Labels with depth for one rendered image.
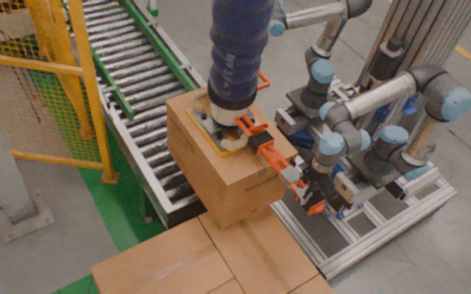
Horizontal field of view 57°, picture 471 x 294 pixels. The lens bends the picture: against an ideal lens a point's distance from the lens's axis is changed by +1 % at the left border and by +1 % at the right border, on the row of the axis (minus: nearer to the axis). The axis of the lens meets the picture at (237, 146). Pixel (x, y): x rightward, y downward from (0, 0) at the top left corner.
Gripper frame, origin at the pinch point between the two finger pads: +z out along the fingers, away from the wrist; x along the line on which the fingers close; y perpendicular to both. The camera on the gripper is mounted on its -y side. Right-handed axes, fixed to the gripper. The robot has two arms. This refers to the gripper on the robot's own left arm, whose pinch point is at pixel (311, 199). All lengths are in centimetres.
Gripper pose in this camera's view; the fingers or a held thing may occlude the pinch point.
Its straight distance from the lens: 175.8
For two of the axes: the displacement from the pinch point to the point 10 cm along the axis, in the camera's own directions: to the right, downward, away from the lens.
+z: -1.1, 6.4, 7.6
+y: -5.5, -6.8, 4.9
